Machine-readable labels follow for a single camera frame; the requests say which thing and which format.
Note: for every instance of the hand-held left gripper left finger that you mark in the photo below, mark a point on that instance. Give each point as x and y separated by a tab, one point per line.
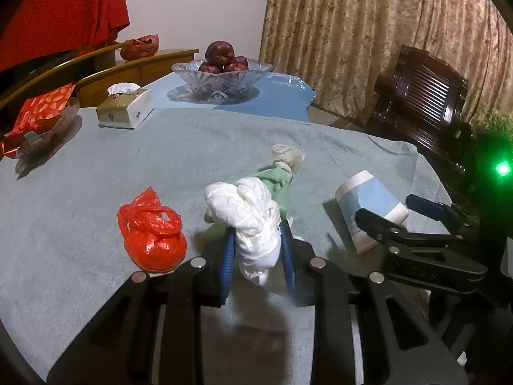
228	260

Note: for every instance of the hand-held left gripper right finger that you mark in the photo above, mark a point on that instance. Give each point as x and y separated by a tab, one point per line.
289	256

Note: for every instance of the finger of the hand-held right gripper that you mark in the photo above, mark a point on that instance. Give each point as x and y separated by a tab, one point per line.
425	208
376	224

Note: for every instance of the blue and white paper cup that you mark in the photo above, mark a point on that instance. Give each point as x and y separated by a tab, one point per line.
372	196

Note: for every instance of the white plastic bag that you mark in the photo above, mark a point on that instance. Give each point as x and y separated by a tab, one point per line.
248	216

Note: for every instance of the knotted red plastic bag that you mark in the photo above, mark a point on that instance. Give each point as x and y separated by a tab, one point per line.
154	244

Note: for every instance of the dark wooden chair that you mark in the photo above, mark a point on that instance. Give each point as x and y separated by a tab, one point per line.
421	92

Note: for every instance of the grey tablecloth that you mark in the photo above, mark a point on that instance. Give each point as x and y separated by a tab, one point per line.
120	160

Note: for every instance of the glass fruit bowl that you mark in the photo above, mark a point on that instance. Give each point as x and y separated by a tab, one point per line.
224	84

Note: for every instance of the tissue box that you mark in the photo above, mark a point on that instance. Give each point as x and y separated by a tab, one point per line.
128	108

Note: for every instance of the beige patterned curtain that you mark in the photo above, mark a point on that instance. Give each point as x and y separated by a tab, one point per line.
360	28

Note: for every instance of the dark red apple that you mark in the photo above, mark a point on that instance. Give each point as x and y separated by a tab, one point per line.
239	63
208	67
219	52

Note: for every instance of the wooden cabinet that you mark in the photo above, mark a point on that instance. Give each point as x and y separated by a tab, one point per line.
160	64

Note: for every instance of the crumpled red bag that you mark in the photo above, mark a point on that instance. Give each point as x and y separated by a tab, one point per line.
140	47

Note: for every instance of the red patterned packet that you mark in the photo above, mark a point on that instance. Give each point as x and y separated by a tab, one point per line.
44	106

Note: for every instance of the red cloth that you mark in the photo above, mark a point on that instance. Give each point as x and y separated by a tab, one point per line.
60	8

